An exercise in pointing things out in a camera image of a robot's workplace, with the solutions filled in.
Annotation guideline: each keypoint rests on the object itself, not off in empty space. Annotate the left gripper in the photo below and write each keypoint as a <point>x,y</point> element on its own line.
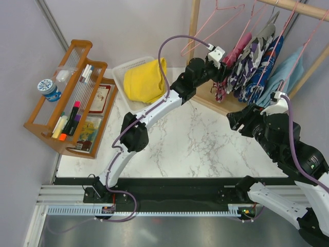
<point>219,77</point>

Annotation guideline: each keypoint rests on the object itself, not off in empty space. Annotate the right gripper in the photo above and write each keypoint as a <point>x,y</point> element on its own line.
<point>235,118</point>

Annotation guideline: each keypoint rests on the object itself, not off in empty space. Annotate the pink camouflage trousers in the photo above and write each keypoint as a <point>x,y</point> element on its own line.
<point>220,87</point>

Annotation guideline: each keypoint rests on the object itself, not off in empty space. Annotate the yellow trousers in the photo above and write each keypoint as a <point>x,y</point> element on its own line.
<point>144,83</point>

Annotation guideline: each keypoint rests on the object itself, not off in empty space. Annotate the pink hanger of yellow trousers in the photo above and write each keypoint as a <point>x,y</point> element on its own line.
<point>222,14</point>

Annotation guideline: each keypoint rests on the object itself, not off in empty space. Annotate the pink hanger of camouflage trousers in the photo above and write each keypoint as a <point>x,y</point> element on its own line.
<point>246,28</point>

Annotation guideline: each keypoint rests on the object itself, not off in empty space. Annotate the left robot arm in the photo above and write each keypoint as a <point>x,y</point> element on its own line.
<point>134,137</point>

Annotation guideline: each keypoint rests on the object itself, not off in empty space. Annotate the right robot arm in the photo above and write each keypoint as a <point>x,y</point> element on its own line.
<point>279,137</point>

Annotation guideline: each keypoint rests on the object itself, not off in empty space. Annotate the blue patterned trousers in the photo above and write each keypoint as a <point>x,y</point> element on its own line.
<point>256,85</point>

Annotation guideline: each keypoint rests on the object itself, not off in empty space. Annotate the grey purple camouflage trousers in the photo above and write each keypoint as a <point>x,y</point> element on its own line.
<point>250,59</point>

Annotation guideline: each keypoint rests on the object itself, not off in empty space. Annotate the light blue trousers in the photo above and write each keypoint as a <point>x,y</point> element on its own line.
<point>279,75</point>

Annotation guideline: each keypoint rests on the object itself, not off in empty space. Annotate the grey metal hanger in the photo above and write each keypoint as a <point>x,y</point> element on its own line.
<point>274,16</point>

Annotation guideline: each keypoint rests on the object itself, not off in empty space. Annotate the pink hanger of light trousers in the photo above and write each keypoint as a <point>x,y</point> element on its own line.
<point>298,54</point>

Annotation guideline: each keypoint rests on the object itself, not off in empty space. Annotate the wooden clothes rack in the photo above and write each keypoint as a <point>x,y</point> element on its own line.
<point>203,95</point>

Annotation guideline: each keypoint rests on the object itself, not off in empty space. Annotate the white plastic basket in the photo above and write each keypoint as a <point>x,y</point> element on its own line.
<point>118,76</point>

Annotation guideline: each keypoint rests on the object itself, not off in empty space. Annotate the red bordered card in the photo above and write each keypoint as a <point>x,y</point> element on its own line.
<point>100,99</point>

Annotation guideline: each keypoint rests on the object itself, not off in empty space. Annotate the white marker pens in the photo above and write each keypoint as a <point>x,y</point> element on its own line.
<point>86,74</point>

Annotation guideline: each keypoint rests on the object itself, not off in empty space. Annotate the yellow illustrated book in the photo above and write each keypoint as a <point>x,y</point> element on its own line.
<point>88,134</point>

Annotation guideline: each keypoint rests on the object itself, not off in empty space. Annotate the pink black highlighter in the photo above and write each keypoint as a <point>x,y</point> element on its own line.
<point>72,115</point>

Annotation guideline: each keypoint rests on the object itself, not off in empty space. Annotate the purple black highlighter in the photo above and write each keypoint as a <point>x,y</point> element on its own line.
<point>74,125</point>

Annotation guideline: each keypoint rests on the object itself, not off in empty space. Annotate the wooden desk organizer shelf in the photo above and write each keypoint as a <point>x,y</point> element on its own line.
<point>46,114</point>

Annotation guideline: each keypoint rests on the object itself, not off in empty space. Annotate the white earbuds case in bag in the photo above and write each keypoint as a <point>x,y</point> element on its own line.
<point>62,75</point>

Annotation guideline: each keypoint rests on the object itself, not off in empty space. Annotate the pale yellow highlighter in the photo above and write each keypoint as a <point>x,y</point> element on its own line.
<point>59,126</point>

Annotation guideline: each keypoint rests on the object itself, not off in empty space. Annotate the orange highlighter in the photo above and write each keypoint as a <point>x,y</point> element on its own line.
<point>62,137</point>

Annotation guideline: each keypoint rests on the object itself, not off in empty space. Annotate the blue lidded jar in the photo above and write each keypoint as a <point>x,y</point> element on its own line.
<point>49,90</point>

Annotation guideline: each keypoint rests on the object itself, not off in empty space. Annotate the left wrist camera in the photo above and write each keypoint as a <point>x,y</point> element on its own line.
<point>216,54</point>

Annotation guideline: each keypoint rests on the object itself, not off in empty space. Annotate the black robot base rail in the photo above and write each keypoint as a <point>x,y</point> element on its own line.
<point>162,194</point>

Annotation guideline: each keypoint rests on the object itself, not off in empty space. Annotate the white cable duct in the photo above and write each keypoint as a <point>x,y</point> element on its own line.
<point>70,210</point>

